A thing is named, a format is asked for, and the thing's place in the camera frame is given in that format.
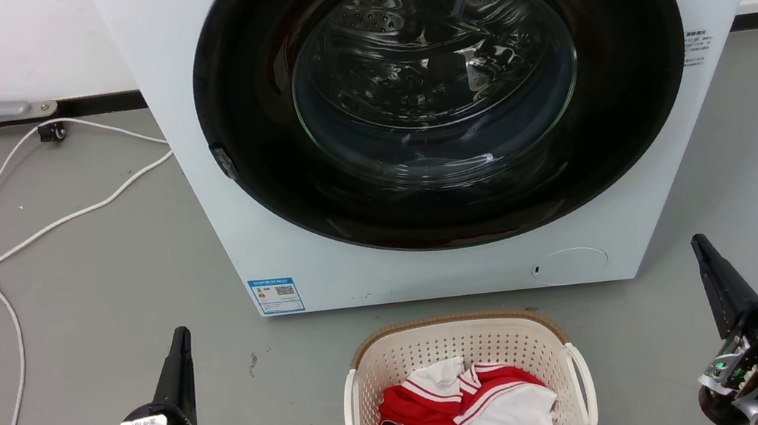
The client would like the white basket with brown rim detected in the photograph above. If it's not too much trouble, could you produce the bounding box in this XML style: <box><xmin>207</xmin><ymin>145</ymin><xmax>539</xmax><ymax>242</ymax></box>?
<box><xmin>332</xmin><ymin>297</ymin><xmax>601</xmax><ymax>425</ymax></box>

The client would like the black round washer door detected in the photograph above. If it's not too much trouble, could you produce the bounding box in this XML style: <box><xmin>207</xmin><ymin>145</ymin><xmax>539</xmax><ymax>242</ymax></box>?
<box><xmin>180</xmin><ymin>0</ymin><xmax>710</xmax><ymax>282</ymax></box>

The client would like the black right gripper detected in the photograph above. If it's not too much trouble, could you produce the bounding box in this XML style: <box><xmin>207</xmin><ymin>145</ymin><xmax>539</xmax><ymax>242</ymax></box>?
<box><xmin>675</xmin><ymin>225</ymin><xmax>758</xmax><ymax>425</ymax></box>

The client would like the blue energy label sticker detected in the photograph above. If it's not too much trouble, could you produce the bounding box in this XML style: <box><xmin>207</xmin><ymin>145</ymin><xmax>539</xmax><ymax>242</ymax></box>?
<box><xmin>247</xmin><ymin>273</ymin><xmax>307</xmax><ymax>319</ymax></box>

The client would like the round white filter cover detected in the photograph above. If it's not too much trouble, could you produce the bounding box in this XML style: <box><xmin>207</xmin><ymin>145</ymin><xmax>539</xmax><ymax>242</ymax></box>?
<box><xmin>528</xmin><ymin>243</ymin><xmax>612</xmax><ymax>289</ymax></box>

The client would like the white front-load washing machine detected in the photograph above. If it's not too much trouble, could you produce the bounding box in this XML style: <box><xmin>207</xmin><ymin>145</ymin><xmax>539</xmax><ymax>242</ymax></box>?
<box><xmin>90</xmin><ymin>0</ymin><xmax>758</xmax><ymax>349</ymax></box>

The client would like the red and white jersey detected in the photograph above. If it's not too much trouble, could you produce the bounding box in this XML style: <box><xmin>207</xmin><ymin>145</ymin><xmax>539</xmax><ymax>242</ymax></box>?
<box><xmin>361</xmin><ymin>344</ymin><xmax>563</xmax><ymax>425</ymax></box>

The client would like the small black floor clip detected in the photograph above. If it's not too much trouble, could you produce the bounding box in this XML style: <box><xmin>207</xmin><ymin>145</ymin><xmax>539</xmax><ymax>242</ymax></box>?
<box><xmin>37</xmin><ymin>120</ymin><xmax>68</xmax><ymax>145</ymax></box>

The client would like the white power cable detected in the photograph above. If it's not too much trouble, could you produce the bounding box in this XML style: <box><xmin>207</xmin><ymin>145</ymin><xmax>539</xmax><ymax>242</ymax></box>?
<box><xmin>0</xmin><ymin>103</ymin><xmax>209</xmax><ymax>425</ymax></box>
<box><xmin>0</xmin><ymin>149</ymin><xmax>192</xmax><ymax>310</ymax></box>

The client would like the small printed warning label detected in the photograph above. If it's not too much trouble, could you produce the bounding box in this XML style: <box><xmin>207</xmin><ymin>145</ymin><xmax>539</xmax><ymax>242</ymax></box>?
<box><xmin>679</xmin><ymin>28</ymin><xmax>718</xmax><ymax>69</ymax></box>

